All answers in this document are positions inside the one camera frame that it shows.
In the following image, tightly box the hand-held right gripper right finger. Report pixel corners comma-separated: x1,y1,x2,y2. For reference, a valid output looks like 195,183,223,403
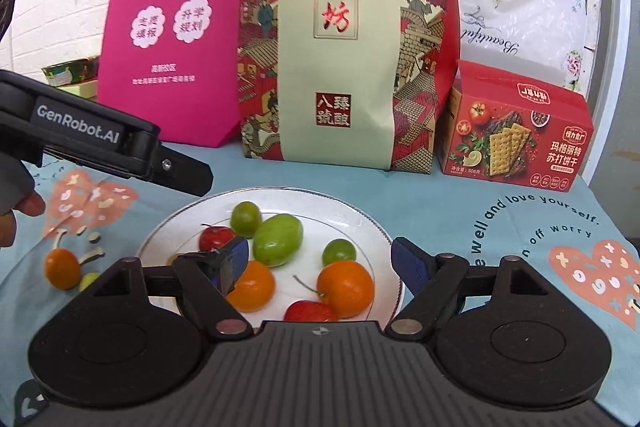
385,236,551,340

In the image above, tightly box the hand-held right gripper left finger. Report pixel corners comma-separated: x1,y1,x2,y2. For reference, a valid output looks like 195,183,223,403
80,236,253,342

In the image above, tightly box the large green mango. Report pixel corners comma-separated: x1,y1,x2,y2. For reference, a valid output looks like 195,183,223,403
252,213,305,268

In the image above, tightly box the white plate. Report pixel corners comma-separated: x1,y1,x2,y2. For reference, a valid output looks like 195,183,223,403
135,188,406,324

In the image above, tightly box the red cherry fruit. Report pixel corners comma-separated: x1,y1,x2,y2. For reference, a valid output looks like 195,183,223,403
284,276,341,323

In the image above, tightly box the person's left hand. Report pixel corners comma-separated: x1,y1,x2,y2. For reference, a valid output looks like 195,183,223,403
0,152,47,249

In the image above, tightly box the light green box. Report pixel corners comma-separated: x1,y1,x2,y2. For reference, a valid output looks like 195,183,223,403
50,79,101,104

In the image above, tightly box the printed teal tablecloth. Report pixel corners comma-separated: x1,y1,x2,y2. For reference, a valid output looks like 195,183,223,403
0,142,640,427

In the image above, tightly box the pink tote bag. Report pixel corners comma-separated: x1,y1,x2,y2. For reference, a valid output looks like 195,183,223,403
96,0,247,145

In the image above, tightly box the small orange tangerine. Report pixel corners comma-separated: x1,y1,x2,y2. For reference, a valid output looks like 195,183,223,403
44,248,82,291

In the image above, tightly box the red cracker box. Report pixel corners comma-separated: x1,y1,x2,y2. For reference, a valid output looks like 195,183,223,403
435,59,595,194

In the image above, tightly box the red and cream gift bag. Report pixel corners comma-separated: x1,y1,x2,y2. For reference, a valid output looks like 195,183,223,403
237,0,461,175

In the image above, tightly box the white floral plastic bag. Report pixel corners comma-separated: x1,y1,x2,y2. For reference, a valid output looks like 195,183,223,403
445,0,608,95

